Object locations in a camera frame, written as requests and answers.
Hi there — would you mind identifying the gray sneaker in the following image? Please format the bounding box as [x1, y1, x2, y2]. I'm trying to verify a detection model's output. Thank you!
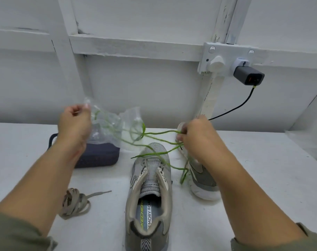
[124, 143, 174, 251]
[178, 136, 222, 201]

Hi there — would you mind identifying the person's left forearm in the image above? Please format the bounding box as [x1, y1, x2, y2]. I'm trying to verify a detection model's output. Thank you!
[0, 144, 82, 251]

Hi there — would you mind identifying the green shoelace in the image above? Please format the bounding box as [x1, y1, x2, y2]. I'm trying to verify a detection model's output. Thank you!
[101, 119, 192, 186]

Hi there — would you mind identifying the person's right forearm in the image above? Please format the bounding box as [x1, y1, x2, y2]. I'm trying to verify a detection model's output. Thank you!
[211, 150, 317, 251]

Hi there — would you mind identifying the white wall socket plate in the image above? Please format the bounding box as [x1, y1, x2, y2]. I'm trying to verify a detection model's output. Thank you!
[198, 41, 256, 77]

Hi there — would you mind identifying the person's left hand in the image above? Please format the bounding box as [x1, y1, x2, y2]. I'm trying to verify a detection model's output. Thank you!
[57, 104, 93, 155]

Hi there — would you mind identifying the black cable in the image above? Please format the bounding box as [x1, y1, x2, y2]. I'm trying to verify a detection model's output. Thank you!
[208, 85, 257, 121]

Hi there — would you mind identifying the person's right hand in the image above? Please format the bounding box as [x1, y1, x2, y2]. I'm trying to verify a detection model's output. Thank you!
[176, 114, 231, 168]

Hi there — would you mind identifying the gray charger adapter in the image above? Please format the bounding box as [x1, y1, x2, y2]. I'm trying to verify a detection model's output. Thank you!
[233, 65, 265, 86]

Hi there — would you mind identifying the clear plastic bag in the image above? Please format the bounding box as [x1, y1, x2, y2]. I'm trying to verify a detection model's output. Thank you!
[83, 98, 147, 151]

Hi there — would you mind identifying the beige shoelace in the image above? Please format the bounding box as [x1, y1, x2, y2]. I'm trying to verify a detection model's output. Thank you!
[58, 188, 113, 220]

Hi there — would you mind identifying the dark plastic lattice basket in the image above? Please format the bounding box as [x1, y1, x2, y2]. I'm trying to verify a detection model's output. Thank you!
[48, 133, 121, 168]

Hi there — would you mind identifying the white cable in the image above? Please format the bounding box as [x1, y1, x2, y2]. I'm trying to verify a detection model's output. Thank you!
[197, 74, 217, 118]

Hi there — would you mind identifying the white plug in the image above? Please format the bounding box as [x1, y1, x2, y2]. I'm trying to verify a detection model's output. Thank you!
[209, 55, 226, 74]

